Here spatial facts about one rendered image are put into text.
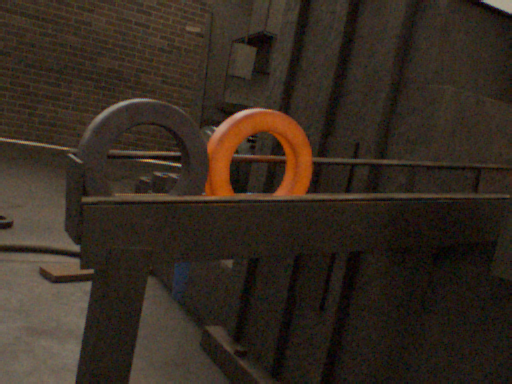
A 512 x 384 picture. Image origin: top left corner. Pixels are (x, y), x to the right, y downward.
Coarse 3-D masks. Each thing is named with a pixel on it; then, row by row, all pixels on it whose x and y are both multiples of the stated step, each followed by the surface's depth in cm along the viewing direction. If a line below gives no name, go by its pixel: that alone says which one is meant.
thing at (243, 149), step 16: (208, 128) 226; (240, 144) 221; (240, 176) 216; (240, 192) 218; (160, 272) 236; (192, 272) 209; (208, 272) 198; (224, 272) 188; (192, 288) 208; (208, 288) 197; (224, 288) 187; (192, 304) 207; (208, 304) 196; (208, 320) 194
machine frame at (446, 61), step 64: (320, 0) 152; (384, 0) 130; (448, 0) 114; (320, 64) 149; (384, 64) 123; (448, 64) 118; (320, 128) 141; (384, 128) 124; (448, 128) 114; (256, 192) 164; (384, 192) 123; (448, 192) 118; (320, 256) 138; (384, 256) 121; (448, 256) 122; (256, 320) 162; (320, 320) 137; (448, 320) 127
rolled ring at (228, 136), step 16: (240, 112) 84; (256, 112) 83; (272, 112) 84; (224, 128) 82; (240, 128) 82; (256, 128) 84; (272, 128) 85; (288, 128) 86; (208, 144) 83; (224, 144) 81; (288, 144) 88; (304, 144) 88; (224, 160) 82; (288, 160) 90; (304, 160) 89; (208, 176) 82; (224, 176) 83; (288, 176) 90; (304, 176) 90; (208, 192) 84; (224, 192) 83; (288, 192) 89; (304, 192) 90
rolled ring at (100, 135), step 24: (96, 120) 73; (120, 120) 73; (144, 120) 75; (168, 120) 77; (192, 120) 78; (96, 144) 72; (192, 144) 79; (96, 168) 73; (192, 168) 80; (96, 192) 74; (192, 192) 81
